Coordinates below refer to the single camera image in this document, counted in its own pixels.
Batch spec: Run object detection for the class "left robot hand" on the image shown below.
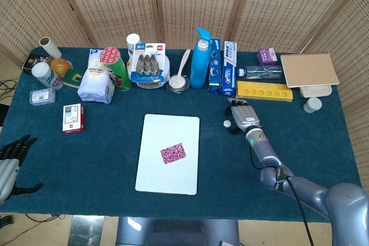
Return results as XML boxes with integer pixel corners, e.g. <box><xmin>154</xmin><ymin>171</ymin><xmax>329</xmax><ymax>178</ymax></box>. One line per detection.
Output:
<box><xmin>0</xmin><ymin>134</ymin><xmax>44</xmax><ymax>205</ymax></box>

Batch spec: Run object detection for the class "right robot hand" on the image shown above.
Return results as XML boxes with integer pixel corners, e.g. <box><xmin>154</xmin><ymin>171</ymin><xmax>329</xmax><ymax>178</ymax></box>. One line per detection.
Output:
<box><xmin>224</xmin><ymin>97</ymin><xmax>263</xmax><ymax>135</ymax></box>

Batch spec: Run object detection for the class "pink patterned card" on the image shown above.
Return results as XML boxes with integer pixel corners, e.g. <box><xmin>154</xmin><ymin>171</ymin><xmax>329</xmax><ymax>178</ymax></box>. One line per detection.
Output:
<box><xmin>160</xmin><ymin>142</ymin><xmax>187</xmax><ymax>165</ymax></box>

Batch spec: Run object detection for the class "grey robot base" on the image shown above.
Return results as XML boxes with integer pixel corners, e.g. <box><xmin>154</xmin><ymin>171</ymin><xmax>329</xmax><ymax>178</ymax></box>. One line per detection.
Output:
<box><xmin>115</xmin><ymin>216</ymin><xmax>240</xmax><ymax>246</ymax></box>

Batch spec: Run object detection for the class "white board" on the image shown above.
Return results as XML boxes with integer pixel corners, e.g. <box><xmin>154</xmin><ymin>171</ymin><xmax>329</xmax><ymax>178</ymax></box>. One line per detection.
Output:
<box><xmin>134</xmin><ymin>113</ymin><xmax>201</xmax><ymax>196</ymax></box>

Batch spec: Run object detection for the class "yellow foam tray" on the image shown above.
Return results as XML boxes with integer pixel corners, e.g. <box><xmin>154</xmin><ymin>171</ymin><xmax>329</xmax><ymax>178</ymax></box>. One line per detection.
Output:
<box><xmin>235</xmin><ymin>81</ymin><xmax>293</xmax><ymax>103</ymax></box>

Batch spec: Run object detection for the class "clear water bottle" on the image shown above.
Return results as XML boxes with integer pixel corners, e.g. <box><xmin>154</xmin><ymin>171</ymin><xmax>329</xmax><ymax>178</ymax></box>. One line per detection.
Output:
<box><xmin>238</xmin><ymin>65</ymin><xmax>284</xmax><ymax>80</ymax></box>

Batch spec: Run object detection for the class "Crest toothpaste box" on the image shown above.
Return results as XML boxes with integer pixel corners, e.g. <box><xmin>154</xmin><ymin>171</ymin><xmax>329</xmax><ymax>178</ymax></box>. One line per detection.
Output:
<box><xmin>220</xmin><ymin>41</ymin><xmax>238</xmax><ymax>97</ymax></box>

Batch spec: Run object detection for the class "blue Oreo box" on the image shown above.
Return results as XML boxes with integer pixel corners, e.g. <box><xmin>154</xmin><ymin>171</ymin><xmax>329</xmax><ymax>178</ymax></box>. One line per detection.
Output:
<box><xmin>208</xmin><ymin>37</ymin><xmax>222</xmax><ymax>97</ymax></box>

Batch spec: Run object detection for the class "purple small box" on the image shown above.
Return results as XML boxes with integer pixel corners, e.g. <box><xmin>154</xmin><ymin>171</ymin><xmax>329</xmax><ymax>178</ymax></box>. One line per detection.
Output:
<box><xmin>257</xmin><ymin>47</ymin><xmax>278</xmax><ymax>66</ymax></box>

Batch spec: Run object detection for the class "dark patterned bowl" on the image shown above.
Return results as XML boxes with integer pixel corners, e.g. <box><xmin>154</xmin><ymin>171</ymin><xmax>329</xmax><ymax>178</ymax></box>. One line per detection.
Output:
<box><xmin>167</xmin><ymin>75</ymin><xmax>191</xmax><ymax>94</ymax></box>

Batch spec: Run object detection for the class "blue pump bottle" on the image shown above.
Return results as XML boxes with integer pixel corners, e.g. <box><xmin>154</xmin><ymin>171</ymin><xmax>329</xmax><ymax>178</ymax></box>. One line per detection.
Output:
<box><xmin>190</xmin><ymin>27</ymin><xmax>212</xmax><ymax>90</ymax></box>

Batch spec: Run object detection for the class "small grey jar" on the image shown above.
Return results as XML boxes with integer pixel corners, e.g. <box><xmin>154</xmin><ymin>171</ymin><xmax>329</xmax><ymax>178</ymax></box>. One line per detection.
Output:
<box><xmin>303</xmin><ymin>97</ymin><xmax>323</xmax><ymax>114</ymax></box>

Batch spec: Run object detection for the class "beige lunch box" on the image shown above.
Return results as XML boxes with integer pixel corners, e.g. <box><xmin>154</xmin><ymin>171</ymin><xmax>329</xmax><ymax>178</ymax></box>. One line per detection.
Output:
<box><xmin>299</xmin><ymin>84</ymin><xmax>333</xmax><ymax>99</ymax></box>

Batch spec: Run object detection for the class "white plastic spoon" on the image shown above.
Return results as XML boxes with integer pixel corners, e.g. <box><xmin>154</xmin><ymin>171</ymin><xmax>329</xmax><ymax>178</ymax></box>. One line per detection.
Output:
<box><xmin>168</xmin><ymin>48</ymin><xmax>191</xmax><ymax>89</ymax></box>

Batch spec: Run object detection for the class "brown spiral notebook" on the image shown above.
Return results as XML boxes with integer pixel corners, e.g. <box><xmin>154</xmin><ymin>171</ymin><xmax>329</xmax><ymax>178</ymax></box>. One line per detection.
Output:
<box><xmin>280</xmin><ymin>52</ymin><xmax>340</xmax><ymax>89</ymax></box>

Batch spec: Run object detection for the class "small clear plastic box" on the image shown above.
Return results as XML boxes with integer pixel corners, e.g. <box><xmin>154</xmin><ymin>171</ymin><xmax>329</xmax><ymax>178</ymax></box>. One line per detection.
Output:
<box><xmin>29</xmin><ymin>88</ymin><xmax>56</xmax><ymax>107</ymax></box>

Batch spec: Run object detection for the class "red white card box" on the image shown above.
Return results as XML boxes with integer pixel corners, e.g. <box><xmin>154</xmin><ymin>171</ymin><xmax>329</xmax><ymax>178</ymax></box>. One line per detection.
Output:
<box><xmin>62</xmin><ymin>103</ymin><xmax>85</xmax><ymax>134</ymax></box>

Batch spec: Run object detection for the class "teal table cloth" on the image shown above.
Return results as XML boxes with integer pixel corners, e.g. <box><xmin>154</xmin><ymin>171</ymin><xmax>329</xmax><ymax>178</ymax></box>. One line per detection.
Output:
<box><xmin>0</xmin><ymin>47</ymin><xmax>361</xmax><ymax>221</ymax></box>

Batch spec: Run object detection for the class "clear plastic container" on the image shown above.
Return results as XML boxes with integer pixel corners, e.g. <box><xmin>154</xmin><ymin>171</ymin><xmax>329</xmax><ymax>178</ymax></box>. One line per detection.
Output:
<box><xmin>126</xmin><ymin>55</ymin><xmax>171</xmax><ymax>89</ymax></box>

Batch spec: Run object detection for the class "white printed snack cup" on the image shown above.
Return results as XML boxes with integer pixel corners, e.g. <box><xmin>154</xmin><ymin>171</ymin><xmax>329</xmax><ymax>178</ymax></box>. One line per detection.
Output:
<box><xmin>31</xmin><ymin>62</ymin><xmax>63</xmax><ymax>91</ymax></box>

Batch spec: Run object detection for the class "black tin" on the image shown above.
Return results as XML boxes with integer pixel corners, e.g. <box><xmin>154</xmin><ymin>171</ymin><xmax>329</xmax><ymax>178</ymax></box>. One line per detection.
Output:
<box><xmin>22</xmin><ymin>52</ymin><xmax>48</xmax><ymax>73</ymax></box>

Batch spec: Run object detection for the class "green yellow sponge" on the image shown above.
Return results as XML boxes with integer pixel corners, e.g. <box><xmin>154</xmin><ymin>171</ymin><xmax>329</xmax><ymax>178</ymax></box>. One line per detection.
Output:
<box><xmin>62</xmin><ymin>69</ymin><xmax>86</xmax><ymax>89</ymax></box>

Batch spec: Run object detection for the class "orange bottle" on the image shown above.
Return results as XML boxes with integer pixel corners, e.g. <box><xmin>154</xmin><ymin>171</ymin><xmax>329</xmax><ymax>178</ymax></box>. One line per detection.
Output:
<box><xmin>47</xmin><ymin>57</ymin><xmax>73</xmax><ymax>77</ymax></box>

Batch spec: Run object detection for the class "pale paper flour bag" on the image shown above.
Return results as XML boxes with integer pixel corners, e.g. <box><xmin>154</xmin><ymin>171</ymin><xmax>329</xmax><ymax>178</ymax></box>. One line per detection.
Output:
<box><xmin>77</xmin><ymin>48</ymin><xmax>116</xmax><ymax>105</ymax></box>

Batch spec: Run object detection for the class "wicker folding screen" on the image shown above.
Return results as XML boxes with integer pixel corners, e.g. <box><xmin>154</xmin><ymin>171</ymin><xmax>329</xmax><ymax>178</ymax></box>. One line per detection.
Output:
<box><xmin>0</xmin><ymin>0</ymin><xmax>369</xmax><ymax>175</ymax></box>

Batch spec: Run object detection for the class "white cardboard tube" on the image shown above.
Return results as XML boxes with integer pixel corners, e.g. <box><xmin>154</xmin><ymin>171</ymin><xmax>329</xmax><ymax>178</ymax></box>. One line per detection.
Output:
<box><xmin>39</xmin><ymin>36</ymin><xmax>62</xmax><ymax>59</ymax></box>

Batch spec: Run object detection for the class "green Pringles can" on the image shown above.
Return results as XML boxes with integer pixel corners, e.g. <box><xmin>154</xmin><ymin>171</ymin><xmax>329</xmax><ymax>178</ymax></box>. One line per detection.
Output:
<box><xmin>99</xmin><ymin>47</ymin><xmax>133</xmax><ymax>92</ymax></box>

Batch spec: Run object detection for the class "white tall bottle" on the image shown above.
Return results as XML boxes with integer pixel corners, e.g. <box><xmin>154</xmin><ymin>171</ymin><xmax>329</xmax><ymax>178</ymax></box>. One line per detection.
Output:
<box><xmin>126</xmin><ymin>33</ymin><xmax>141</xmax><ymax>56</ymax></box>

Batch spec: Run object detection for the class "black floor cable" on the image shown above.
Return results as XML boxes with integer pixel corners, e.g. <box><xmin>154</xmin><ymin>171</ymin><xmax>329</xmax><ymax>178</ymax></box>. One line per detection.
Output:
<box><xmin>0</xmin><ymin>213</ymin><xmax>67</xmax><ymax>246</ymax></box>
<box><xmin>0</xmin><ymin>78</ymin><xmax>18</xmax><ymax>100</ymax></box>

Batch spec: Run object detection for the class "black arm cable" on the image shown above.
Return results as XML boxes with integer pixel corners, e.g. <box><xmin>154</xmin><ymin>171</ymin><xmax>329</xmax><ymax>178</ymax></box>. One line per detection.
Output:
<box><xmin>249</xmin><ymin>147</ymin><xmax>315</xmax><ymax>246</ymax></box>

